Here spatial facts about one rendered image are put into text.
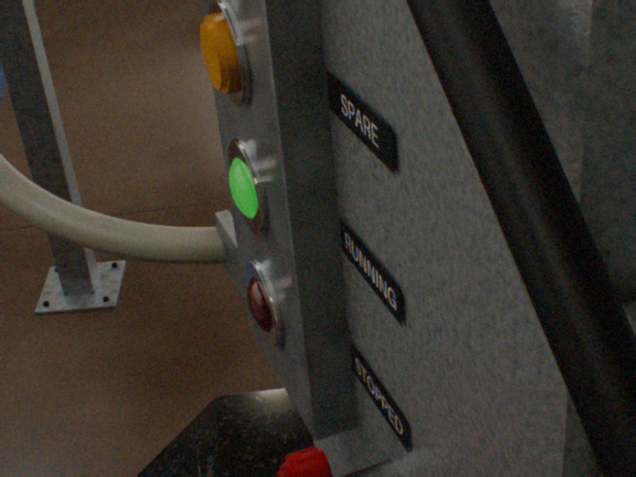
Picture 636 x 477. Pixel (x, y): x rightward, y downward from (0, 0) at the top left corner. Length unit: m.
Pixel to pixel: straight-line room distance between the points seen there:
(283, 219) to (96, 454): 1.89
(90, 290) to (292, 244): 2.32
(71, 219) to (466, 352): 0.61
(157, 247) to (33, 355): 1.71
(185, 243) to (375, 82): 0.56
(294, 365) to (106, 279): 2.32
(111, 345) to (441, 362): 2.21
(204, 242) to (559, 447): 0.60
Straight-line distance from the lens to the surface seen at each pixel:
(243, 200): 0.36
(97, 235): 0.84
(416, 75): 0.25
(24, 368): 2.49
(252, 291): 0.39
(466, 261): 0.25
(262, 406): 1.02
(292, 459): 0.35
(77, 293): 2.67
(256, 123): 0.34
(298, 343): 0.36
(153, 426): 2.24
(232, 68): 0.33
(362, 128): 0.29
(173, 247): 0.82
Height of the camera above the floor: 1.48
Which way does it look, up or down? 33 degrees down
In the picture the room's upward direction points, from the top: 6 degrees counter-clockwise
